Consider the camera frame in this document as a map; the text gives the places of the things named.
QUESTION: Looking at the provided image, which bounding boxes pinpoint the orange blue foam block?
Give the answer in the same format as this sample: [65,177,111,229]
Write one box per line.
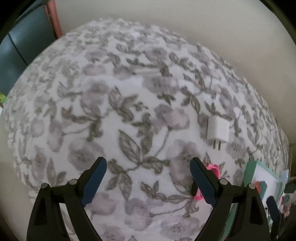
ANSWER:
[255,181,267,199]

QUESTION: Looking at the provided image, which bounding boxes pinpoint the pink hair tie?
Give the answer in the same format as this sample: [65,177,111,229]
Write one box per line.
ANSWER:
[191,163,221,201]

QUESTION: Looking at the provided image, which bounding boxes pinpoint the white power adapter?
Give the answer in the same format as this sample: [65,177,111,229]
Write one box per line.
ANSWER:
[206,115,229,151]

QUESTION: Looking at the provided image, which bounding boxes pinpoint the teal rimmed white tray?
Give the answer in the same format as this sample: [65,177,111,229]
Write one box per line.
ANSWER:
[233,161,283,229]

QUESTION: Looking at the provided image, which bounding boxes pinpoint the white device with light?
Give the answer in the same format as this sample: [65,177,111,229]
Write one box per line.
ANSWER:
[280,169,290,185]

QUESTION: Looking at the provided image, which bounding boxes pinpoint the floral grey white blanket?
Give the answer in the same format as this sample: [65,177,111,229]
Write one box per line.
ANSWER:
[4,19,289,240]

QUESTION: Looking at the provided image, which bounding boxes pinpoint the dark blue cabinet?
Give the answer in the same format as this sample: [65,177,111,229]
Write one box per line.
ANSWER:
[1,1,57,95]

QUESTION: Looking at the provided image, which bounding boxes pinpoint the pink wooden pole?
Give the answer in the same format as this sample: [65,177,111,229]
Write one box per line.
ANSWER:
[44,0,63,39]

